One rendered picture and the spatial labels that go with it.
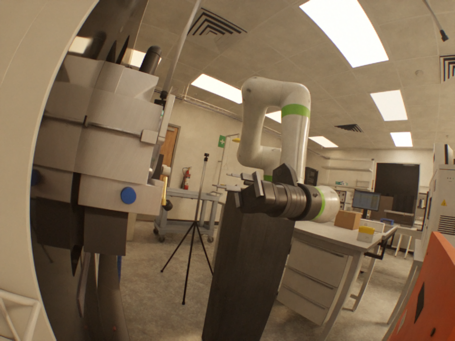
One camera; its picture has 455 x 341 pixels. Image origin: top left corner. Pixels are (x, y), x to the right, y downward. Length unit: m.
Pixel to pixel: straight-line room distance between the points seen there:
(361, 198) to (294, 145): 2.89
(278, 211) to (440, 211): 1.06
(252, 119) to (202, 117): 3.80
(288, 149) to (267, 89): 0.24
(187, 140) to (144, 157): 4.15
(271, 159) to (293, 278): 1.04
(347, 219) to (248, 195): 1.68
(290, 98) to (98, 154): 0.66
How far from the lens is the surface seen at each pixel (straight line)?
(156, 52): 0.32
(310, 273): 1.58
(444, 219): 1.28
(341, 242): 1.37
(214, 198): 3.29
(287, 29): 2.22
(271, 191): 0.35
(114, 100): 0.23
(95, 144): 0.23
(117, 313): 0.64
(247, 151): 0.97
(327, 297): 1.56
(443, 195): 1.28
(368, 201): 3.43
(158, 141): 0.22
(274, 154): 1.02
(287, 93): 0.76
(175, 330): 1.62
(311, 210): 0.45
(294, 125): 0.69
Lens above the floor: 1.18
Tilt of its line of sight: 3 degrees up
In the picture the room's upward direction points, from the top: 10 degrees clockwise
